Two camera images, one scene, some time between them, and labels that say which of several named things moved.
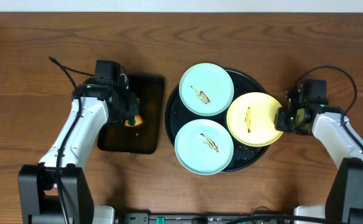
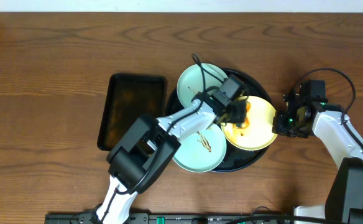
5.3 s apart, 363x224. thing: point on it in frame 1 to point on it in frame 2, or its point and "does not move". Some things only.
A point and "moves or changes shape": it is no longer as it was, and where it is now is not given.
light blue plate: (206, 89) does not move
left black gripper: (130, 109) to (237, 109)
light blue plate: (204, 147) moves or changes shape
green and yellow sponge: (137, 121) moves or changes shape
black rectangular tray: (117, 137) does not move
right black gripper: (281, 119) does not move
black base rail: (144, 218) does not move
